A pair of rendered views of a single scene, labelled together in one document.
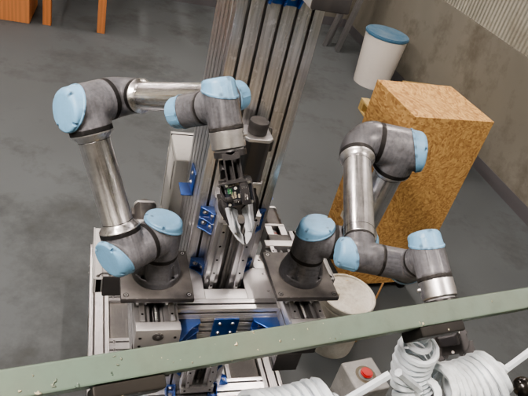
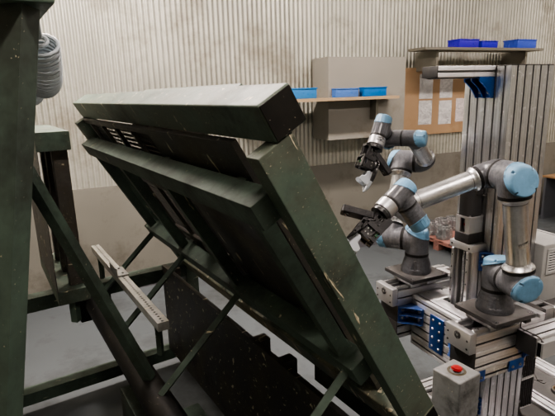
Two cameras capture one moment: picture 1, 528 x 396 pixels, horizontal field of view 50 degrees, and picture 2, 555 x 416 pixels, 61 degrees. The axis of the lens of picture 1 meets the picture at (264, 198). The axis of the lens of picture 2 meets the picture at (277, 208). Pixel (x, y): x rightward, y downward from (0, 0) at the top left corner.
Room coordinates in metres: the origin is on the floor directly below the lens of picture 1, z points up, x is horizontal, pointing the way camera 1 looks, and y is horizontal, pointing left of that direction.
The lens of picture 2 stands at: (0.55, -1.99, 1.95)
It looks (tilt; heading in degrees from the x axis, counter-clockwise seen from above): 14 degrees down; 88
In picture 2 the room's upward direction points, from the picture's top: 2 degrees counter-clockwise
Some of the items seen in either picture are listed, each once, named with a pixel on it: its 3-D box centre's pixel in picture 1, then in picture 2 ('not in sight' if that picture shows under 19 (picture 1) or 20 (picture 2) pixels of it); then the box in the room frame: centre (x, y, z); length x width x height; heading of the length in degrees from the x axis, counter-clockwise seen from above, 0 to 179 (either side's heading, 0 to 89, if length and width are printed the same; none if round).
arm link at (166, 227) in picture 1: (160, 233); (415, 238); (1.31, 0.27, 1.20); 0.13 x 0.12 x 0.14; 150
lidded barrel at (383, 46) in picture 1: (379, 58); not in sight; (6.40, -0.84, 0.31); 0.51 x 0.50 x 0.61; 22
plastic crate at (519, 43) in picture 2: not in sight; (519, 44); (3.88, 4.28, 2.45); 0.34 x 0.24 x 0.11; 22
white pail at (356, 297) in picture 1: (342, 310); not in sight; (2.25, -0.57, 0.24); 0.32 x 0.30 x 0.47; 112
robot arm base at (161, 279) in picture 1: (157, 261); (415, 261); (1.31, 0.27, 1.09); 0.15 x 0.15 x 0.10
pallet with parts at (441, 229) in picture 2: not in sight; (466, 231); (3.10, 3.71, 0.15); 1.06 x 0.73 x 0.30; 22
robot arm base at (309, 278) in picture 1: (303, 262); (495, 296); (1.50, -0.19, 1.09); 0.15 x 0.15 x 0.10
